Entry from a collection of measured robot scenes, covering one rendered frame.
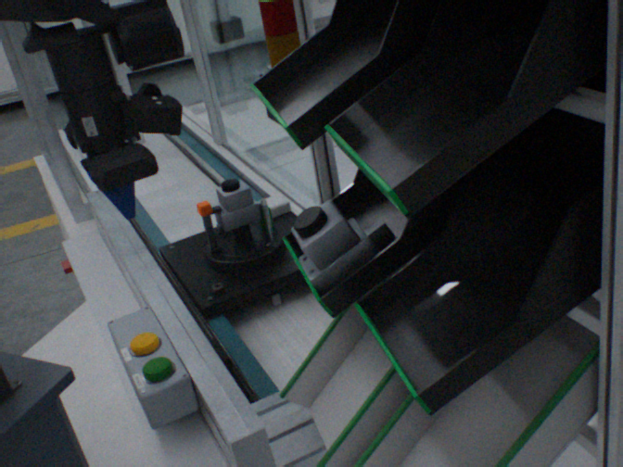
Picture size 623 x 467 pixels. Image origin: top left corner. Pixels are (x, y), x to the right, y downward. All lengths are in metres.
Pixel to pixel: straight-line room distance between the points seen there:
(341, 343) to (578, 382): 0.32
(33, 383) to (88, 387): 0.32
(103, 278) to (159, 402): 0.54
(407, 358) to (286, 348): 0.51
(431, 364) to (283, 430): 0.38
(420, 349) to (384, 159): 0.16
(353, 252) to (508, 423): 0.20
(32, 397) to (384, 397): 0.40
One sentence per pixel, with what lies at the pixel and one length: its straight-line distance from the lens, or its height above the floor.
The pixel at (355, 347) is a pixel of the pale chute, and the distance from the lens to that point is 0.84.
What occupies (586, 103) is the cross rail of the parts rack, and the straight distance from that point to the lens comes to 0.49.
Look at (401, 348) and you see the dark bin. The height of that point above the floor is 1.19.
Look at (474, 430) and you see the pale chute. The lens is 0.70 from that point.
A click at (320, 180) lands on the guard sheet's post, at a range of 1.21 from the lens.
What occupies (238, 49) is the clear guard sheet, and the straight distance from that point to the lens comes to 1.43.
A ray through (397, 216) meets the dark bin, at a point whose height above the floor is 1.23.
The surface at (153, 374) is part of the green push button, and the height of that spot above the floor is 0.97.
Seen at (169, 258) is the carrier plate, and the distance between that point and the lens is 1.28.
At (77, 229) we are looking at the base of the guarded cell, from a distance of 1.76.
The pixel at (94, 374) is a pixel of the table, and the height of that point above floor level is 0.86.
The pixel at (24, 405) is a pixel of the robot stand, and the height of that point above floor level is 1.06.
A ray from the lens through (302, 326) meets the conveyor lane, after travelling 1.13.
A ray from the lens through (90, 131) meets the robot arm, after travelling 0.79.
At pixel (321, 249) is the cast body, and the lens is 0.64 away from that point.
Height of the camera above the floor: 1.56
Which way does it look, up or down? 28 degrees down
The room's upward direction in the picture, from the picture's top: 11 degrees counter-clockwise
